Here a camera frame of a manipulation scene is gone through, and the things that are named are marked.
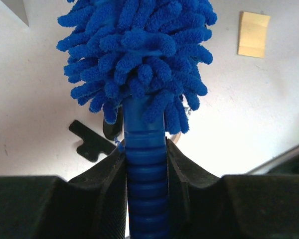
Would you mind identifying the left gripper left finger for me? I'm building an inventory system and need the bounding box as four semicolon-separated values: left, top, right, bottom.
0;150;127;239

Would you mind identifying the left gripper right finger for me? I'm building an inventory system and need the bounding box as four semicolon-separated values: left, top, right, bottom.
167;140;299;239

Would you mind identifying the blue microfiber duster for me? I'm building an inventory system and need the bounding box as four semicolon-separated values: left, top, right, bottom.
56;0;217;239

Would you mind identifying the black binder clip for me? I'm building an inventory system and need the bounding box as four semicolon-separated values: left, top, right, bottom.
68;120;116;163

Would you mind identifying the grey black stapler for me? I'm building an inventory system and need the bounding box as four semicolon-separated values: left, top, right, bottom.
102;117;123;141

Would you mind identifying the yellow sticky note pad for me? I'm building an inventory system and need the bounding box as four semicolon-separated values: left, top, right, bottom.
237;11;271;58

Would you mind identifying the small white side shelf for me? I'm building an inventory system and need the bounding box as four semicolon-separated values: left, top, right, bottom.
2;0;29;26

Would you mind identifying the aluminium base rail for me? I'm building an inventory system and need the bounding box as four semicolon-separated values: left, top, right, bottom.
247;145;299;175

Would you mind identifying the tape roll ring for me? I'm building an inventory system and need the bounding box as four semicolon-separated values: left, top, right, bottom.
165;133;182;145

